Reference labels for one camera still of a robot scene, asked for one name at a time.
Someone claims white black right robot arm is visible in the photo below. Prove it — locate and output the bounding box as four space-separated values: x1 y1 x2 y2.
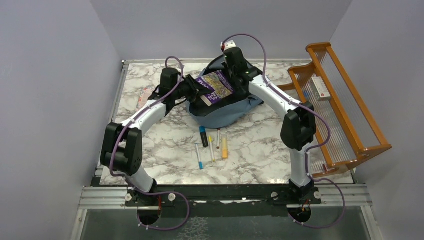
222 46 317 204

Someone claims white red small box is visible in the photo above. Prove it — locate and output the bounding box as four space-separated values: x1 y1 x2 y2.
310 76 331 102

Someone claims blue capped white pen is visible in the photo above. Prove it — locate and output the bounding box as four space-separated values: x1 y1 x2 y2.
194 143 204 170

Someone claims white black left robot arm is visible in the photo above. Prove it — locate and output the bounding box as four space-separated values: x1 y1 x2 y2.
100 67 211 206

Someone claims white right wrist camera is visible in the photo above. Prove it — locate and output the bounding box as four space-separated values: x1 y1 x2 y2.
221 40 237 52

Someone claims yellow capped white pen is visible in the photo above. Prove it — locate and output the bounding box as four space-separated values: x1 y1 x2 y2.
208 136 216 162

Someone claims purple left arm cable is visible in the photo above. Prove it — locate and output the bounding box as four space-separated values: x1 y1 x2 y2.
109 56 191 232

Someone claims wooden wire rack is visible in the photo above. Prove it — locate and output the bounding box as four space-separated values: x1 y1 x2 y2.
279 42 392 178

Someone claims red capped white pen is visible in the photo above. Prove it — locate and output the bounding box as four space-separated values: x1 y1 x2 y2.
216 128 221 149

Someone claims orange highlighter marker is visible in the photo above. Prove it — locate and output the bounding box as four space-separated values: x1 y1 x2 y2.
221 135 229 159

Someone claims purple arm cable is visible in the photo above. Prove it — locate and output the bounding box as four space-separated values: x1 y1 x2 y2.
109 56 191 232
221 33 347 230

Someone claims blue student backpack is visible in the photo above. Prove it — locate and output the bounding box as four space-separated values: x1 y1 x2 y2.
186 55 264 129

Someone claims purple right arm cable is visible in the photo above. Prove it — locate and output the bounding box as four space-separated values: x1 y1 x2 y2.
221 33 347 230

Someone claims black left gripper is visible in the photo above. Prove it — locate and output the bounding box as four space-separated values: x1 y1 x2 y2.
172 74 213 103

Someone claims black blue highlighter marker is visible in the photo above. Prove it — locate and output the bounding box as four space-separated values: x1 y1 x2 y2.
199 126 209 148

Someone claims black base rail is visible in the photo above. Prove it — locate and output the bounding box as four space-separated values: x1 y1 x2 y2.
90 177 322 220

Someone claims purple activity book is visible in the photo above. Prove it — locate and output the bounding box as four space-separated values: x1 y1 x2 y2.
195 70 235 107

